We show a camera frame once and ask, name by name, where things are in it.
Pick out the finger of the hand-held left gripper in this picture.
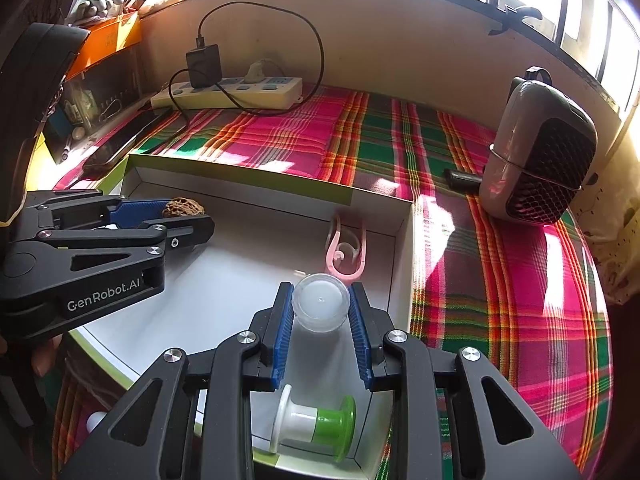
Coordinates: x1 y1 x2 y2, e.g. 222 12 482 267
20 189 172 233
10 214 216 281

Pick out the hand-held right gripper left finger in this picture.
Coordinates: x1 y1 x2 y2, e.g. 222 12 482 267
57 281 296 480

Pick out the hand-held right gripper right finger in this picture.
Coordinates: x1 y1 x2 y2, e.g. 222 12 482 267
350 281 583 480

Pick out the pitted brown walnut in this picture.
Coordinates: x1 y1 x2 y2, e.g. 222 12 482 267
161 197 205 220

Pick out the clear white jar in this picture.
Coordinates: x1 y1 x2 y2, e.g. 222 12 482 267
292 272 351 333

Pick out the green cardboard box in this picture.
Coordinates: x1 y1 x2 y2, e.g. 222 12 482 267
70 152 416 480

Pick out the green and white spool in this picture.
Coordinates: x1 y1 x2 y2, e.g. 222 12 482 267
269 385 357 463

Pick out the person's left hand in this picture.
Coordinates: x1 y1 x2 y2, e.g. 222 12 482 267
31 335 63 377

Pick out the black smartphone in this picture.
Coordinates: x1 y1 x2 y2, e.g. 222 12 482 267
81 107 173 181

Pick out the cluttered side shelf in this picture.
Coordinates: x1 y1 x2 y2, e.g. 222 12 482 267
42 50 151 161

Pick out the plaid blanket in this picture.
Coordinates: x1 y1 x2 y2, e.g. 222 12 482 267
50 85 616 480

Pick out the cream power strip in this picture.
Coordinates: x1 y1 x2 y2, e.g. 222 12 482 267
150 76 304 110

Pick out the black charger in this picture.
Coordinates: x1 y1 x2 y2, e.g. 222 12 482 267
185 44 223 89

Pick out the orange box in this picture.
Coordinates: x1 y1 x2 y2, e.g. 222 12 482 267
65 10 143 81

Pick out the white plug adapter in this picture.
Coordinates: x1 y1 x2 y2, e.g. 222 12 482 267
245 59 273 83

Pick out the grey small heater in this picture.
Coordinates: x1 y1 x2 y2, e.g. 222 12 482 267
479 66 598 226

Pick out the cream dotted curtain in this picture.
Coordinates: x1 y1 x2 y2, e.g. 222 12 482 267
570 110 640 306

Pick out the black window hook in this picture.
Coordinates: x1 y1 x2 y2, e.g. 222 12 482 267
487 6 543 37

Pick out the black charging cable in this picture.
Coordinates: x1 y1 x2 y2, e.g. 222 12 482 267
125 2 326 158

